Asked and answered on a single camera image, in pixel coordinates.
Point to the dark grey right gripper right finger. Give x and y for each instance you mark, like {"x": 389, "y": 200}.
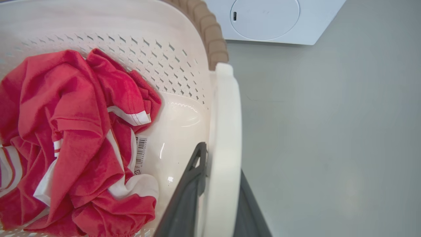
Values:
{"x": 247, "y": 210}

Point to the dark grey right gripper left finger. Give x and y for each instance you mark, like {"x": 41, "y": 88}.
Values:
{"x": 184, "y": 204}

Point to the white plastic laundry basket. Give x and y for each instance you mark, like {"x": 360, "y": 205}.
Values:
{"x": 184, "y": 65}

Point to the barcode sticker label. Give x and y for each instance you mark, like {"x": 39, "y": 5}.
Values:
{"x": 141, "y": 154}

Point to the red and white shirt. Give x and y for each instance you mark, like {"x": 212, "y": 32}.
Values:
{"x": 75, "y": 138}

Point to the white washing machine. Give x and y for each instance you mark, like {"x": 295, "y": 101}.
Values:
{"x": 309, "y": 29}

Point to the round white washing machine door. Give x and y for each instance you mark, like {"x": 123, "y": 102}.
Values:
{"x": 264, "y": 18}

